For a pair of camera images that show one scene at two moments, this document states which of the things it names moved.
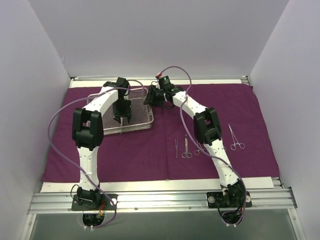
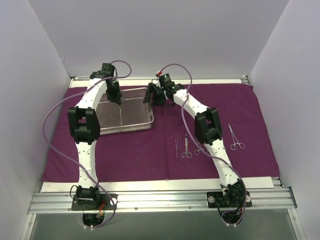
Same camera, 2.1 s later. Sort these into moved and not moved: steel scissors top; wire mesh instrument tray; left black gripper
Moved: left black gripper
Not moved: steel scissors top; wire mesh instrument tray
